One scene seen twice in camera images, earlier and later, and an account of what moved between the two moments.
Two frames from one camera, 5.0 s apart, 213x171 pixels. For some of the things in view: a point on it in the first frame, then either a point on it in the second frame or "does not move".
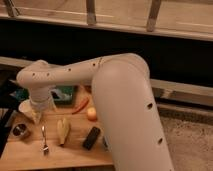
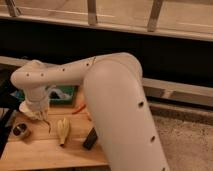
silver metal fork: x=46 y=146 to x=49 y=124
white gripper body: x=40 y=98 does not move
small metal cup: x=20 y=130 does not move
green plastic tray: x=60 y=94 does not move
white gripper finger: x=52 y=101 to x=45 y=113
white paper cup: x=26 y=107 does not move
